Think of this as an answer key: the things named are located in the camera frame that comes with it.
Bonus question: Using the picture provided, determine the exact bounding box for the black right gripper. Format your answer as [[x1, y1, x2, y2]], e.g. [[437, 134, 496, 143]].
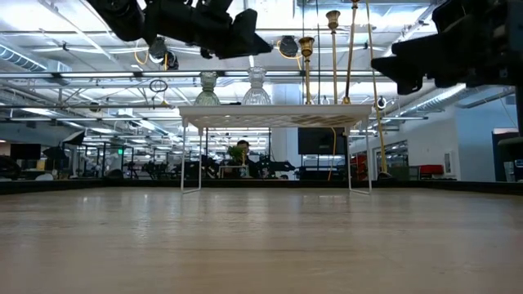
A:
[[370, 0, 523, 96]]

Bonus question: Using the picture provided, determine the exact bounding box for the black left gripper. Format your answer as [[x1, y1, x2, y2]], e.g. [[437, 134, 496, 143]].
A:
[[141, 0, 275, 60]]

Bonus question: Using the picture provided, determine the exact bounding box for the clear glass candle holder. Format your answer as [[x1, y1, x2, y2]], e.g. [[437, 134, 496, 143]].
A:
[[241, 65, 273, 106]]

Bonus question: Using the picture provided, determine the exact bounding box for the green glass candle holder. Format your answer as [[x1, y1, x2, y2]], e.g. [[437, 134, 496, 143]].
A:
[[193, 70, 222, 107]]

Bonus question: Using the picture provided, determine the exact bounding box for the short gold candlestick holder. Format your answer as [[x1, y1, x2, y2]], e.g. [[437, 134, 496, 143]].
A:
[[297, 36, 317, 106]]

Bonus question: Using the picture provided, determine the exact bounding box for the medium gold candlestick holder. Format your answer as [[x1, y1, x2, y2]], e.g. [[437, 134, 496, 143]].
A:
[[324, 9, 342, 106]]

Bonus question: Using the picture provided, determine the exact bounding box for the tall gold candlestick holder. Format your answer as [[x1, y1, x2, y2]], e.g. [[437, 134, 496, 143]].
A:
[[341, 0, 362, 106]]

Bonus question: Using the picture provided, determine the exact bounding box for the white lattice shelf rack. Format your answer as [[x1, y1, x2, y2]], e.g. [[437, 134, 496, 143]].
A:
[[177, 103, 374, 196]]

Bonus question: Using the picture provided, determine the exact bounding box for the person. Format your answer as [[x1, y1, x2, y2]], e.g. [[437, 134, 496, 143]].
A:
[[222, 139, 262, 180]]

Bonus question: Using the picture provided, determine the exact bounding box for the red cabinet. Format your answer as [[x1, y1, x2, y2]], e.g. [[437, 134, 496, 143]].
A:
[[418, 163, 445, 177]]

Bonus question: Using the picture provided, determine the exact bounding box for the green plant in white pot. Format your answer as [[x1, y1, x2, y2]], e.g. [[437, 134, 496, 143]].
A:
[[217, 145, 251, 180]]

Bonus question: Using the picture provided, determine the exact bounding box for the long yellow hanging cable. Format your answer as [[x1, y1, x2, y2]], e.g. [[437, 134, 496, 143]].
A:
[[364, 0, 395, 181]]

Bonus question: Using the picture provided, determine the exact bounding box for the thin yellow hanging cable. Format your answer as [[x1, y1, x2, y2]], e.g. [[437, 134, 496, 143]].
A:
[[326, 127, 337, 181]]

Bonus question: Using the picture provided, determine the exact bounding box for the black wall screen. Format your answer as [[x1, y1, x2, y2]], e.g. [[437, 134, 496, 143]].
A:
[[297, 127, 349, 156]]

